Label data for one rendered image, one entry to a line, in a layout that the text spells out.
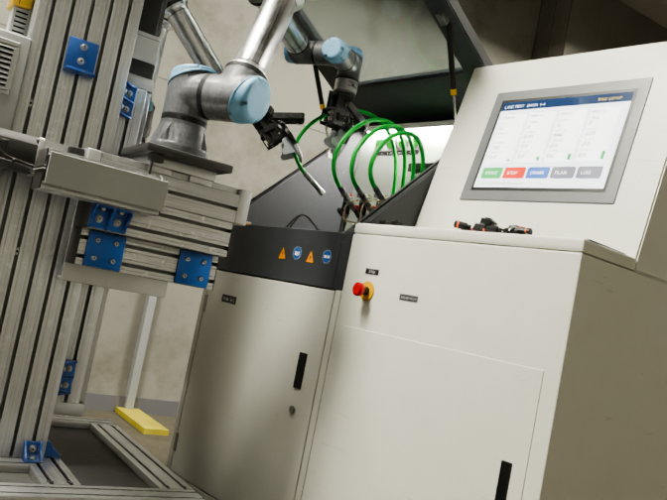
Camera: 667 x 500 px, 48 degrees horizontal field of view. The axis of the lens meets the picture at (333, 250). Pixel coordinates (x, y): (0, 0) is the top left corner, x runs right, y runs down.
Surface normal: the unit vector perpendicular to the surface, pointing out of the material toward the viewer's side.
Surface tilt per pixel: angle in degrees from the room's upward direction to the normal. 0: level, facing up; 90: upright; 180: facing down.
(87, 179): 90
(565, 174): 76
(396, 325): 90
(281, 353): 90
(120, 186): 90
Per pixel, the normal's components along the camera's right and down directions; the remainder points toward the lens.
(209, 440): -0.74, -0.19
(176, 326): 0.53, 0.04
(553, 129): -0.67, -0.42
